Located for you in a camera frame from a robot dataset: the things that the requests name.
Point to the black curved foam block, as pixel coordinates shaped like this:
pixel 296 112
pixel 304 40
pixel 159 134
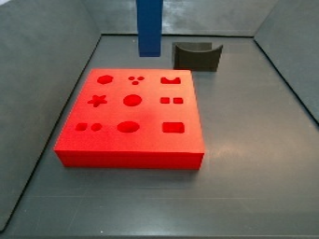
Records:
pixel 196 56

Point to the blue rectangular block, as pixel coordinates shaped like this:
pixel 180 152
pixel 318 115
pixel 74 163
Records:
pixel 150 27

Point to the red foam shape board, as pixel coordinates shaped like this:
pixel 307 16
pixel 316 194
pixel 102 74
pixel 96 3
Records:
pixel 134 120

